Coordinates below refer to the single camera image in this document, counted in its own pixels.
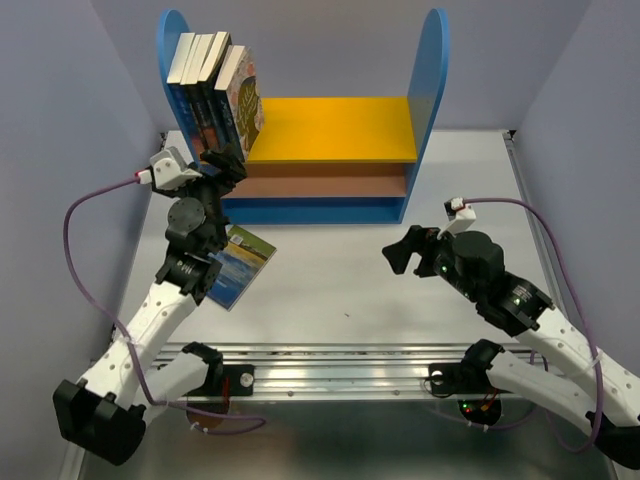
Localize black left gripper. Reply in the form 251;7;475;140
152;143;246;251

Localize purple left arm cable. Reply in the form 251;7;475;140
63;172;266;436

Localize Three Days to See book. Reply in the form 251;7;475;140
181;34;209;158

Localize blue green landscape book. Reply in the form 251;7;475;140
207;225;277;311

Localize A Tale of Two Cities book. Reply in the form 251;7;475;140
196;34;220;150

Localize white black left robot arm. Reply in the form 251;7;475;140
53;146;247;466

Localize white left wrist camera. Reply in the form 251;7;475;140
135;147;203;194

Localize Little Women floral book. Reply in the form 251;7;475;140
214;45;265;162

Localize aluminium mounting rail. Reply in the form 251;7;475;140
82;342;611;402

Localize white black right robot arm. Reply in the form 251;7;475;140
382;225;639;470

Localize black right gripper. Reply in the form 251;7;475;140
381;223;481;303

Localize Nineteen Eighty-Four dark book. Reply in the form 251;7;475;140
197;31;236;151

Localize blue wooden bookshelf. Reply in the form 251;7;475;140
156;8;450;225

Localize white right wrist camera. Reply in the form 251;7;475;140
437;197;477;239

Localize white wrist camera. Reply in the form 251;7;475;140
135;147;203;194
437;197;477;239

